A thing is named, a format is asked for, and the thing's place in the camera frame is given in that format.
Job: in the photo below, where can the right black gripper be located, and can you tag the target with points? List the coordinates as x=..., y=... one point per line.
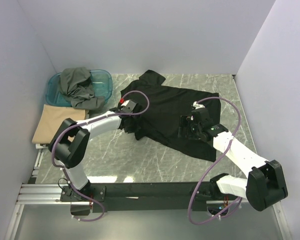
x=184, y=122

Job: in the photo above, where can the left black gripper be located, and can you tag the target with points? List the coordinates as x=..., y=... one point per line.
x=133, y=129

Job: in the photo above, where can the black t shirt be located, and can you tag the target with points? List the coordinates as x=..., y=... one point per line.
x=165, y=107

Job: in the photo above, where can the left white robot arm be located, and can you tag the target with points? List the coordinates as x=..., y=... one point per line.
x=70, y=142

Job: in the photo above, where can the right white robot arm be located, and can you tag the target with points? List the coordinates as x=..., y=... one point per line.
x=264, y=184

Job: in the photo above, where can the teal plastic bin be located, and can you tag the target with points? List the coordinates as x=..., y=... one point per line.
x=101, y=81

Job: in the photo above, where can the grey t shirt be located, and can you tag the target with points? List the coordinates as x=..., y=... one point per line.
x=75, y=84

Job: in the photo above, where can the folded tan t shirt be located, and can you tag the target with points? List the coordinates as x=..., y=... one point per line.
x=51, y=119

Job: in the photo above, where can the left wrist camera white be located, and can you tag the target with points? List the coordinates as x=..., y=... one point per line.
x=123, y=102

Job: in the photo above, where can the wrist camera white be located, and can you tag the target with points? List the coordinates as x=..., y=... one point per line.
x=197, y=105
x=123, y=102

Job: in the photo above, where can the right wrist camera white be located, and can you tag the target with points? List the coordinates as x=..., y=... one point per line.
x=197, y=105

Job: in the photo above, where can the aluminium frame rail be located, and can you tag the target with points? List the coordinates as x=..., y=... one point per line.
x=51, y=194

